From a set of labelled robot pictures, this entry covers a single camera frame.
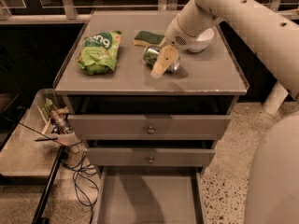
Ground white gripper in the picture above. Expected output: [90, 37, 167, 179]
[151, 14, 199, 78]

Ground grey drawer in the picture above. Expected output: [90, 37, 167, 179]
[86, 147, 216, 167]
[93, 166, 207, 224]
[68, 115, 231, 140]

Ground black cable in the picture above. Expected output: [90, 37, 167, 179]
[61, 140, 100, 224]

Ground white support pole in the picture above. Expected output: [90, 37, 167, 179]
[263, 81, 288, 114]

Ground clutter items in bin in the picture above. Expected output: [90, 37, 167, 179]
[38, 98, 73, 134]

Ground clear plastic bin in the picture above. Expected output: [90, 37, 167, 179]
[0, 89, 78, 176]

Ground bottom grey drawer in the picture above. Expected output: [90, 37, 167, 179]
[93, 166, 207, 224]

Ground green snack bag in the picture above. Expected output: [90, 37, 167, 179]
[76, 30, 121, 76]

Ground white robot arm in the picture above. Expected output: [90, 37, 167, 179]
[165, 0, 299, 224]

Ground grey drawer cabinet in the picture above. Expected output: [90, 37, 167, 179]
[52, 10, 249, 224]

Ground black metal bar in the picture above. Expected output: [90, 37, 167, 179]
[32, 147, 65, 224]

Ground top grey drawer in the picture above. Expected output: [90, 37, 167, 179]
[68, 115, 231, 140]

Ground white ceramic bowl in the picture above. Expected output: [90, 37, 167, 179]
[188, 28, 214, 53]

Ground green soda can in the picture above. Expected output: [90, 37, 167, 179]
[143, 46, 180, 74]

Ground green and yellow sponge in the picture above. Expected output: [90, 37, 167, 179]
[134, 31, 164, 47]

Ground middle grey drawer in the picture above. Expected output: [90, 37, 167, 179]
[86, 147, 216, 167]

